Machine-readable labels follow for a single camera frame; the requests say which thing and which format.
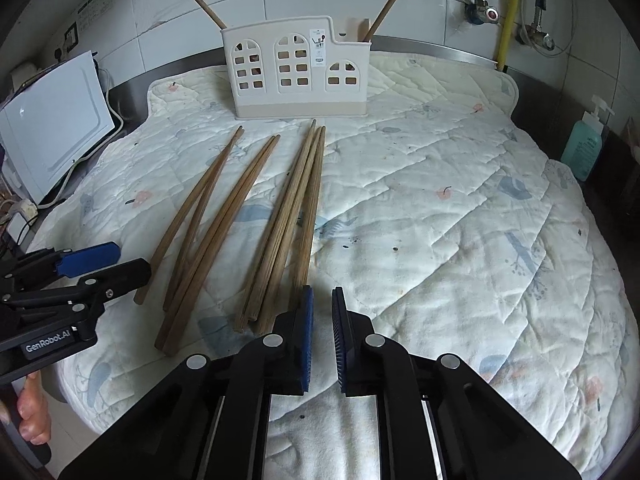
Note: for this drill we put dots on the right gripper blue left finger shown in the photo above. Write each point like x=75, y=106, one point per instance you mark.
x=305, y=326

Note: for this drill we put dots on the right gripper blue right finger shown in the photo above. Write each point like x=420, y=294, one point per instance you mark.
x=341, y=334

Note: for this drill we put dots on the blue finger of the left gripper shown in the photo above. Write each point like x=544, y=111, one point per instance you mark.
x=74, y=263
x=114, y=282

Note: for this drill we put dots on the wooden chopstick nine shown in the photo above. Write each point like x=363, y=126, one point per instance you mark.
x=298, y=236

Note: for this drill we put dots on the wooden chopstick five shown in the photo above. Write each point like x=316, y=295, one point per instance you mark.
x=225, y=244

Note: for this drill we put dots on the wooden chopstick six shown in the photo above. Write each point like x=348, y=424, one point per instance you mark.
x=254, y=277

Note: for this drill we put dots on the wooden chopstick four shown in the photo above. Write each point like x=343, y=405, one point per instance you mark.
x=215, y=244

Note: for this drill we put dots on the wooden chopstick one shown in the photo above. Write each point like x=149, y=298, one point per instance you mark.
x=211, y=13

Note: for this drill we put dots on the wooden chopstick eight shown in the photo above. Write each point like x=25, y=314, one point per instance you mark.
x=373, y=28

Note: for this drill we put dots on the wooden chopstick seven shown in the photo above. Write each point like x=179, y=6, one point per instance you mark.
x=268, y=271

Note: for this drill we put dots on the person left hand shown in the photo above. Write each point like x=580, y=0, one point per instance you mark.
x=32, y=405

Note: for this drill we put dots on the white power adapter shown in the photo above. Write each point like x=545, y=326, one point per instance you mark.
x=17, y=227

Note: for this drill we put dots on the white appliance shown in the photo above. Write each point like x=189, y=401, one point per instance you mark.
x=47, y=126

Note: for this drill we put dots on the white quilted patterned mat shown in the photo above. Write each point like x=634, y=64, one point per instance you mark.
x=441, y=220

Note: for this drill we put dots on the cream house-shaped utensil holder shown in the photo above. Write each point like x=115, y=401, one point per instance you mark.
x=305, y=67

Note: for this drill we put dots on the teal soap dispenser bottle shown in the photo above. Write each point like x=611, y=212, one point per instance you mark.
x=585, y=142

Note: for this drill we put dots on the metal water valve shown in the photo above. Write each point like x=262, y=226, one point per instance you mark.
x=547, y=27

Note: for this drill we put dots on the yellow gas pipe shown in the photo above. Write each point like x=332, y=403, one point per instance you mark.
x=506, y=34

